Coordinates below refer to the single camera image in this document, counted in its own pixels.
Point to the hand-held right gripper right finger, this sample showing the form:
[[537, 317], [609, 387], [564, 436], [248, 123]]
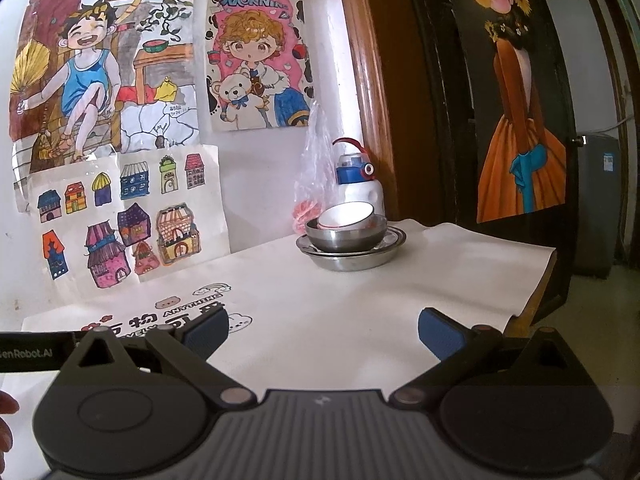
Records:
[[440, 330]]

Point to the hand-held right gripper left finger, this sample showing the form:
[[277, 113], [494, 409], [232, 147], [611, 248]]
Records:
[[207, 332]]

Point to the steel plate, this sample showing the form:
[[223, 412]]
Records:
[[395, 238], [350, 263]]

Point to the steel bowl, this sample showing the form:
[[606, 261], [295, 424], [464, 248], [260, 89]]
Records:
[[345, 240]]

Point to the white ceramic bowl red rim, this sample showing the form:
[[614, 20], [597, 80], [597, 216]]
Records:
[[345, 215]]

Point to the person's left hand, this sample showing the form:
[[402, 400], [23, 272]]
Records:
[[6, 405]]

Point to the colourful houses drawing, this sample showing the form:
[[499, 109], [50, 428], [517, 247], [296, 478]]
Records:
[[125, 220]]

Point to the orange mesh scrubber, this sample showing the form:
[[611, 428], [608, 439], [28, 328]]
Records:
[[304, 215]]

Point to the white bottle with blue lid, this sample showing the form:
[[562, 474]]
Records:
[[365, 195]]

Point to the woman in orange dress poster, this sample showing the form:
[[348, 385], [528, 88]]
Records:
[[520, 160]]

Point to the grey appliance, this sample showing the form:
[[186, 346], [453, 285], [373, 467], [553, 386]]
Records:
[[597, 210]]

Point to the clear plastic bag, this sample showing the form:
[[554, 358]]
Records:
[[317, 160]]

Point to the black door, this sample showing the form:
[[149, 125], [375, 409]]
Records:
[[445, 110]]

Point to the boy with fan drawing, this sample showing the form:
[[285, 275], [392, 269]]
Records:
[[75, 85]]

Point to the child with teddy bear drawing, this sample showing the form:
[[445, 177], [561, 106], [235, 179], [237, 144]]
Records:
[[255, 60]]

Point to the wooden door frame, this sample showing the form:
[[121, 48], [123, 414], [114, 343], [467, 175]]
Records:
[[380, 85]]

